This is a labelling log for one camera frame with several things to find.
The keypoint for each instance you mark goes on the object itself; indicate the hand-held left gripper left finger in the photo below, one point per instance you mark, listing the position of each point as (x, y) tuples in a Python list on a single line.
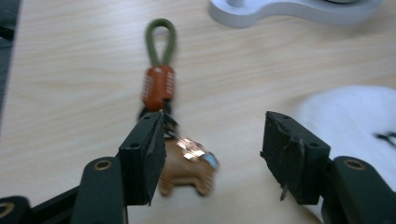
[(141, 161)]

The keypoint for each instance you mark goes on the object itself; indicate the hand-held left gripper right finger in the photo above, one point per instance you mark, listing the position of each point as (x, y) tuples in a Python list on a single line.
[(294, 161)]

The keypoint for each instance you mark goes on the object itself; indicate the white peg stand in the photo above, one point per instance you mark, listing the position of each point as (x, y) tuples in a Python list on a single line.
[(249, 15)]

